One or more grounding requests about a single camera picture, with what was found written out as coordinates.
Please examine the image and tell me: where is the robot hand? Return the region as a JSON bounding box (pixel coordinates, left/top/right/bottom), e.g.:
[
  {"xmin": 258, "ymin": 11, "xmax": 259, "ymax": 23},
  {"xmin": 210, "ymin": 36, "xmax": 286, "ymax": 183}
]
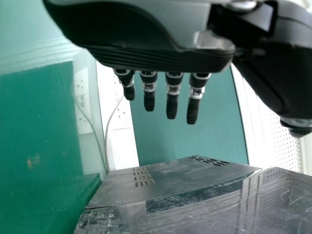
[{"xmin": 42, "ymin": 0, "xmax": 312, "ymax": 138}]

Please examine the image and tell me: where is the grey cable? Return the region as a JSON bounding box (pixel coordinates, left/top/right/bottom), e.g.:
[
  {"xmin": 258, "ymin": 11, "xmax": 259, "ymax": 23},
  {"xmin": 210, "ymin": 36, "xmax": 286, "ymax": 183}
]
[{"xmin": 104, "ymin": 96, "xmax": 125, "ymax": 172}]

